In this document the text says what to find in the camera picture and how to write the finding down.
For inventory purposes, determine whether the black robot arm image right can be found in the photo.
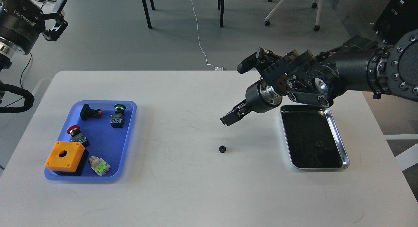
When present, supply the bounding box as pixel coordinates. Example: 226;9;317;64
220;30;418;126

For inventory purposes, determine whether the green push button switch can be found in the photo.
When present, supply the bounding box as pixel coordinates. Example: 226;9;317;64
110;104;126;128

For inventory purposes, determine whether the red emergency push button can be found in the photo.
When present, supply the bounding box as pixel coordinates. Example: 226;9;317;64
67;125;90;148

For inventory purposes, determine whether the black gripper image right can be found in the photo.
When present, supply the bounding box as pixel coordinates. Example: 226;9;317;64
220;81;282;126

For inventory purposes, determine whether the green illuminated push button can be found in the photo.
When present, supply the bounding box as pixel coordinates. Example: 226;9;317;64
88;155;111;176

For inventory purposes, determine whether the black selector switch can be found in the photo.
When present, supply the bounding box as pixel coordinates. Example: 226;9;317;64
79;104;103;121

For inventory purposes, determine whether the black table leg right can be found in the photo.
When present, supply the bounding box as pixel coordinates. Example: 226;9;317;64
217;0;225;28

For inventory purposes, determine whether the black table leg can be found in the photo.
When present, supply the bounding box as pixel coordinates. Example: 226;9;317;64
217;0;225;28
141;0;155;29

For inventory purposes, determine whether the white rolling chair base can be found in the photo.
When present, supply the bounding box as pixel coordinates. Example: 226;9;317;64
264;0;324;32

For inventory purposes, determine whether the black table leg left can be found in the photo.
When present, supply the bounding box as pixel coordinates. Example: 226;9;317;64
141;0;155;29

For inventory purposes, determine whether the blue plastic tray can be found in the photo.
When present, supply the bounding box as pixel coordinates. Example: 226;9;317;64
44;100;137;182

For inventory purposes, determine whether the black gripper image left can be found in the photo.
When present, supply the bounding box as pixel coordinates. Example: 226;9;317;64
0;0;68;55

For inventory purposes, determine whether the white floor cable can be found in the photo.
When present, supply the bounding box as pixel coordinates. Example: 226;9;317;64
188;0;224;71

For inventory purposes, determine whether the silver metal tray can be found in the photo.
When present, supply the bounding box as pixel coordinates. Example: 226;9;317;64
280;105;350;170

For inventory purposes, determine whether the orange button enclosure box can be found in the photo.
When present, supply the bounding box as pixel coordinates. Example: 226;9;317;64
45;141;89;176

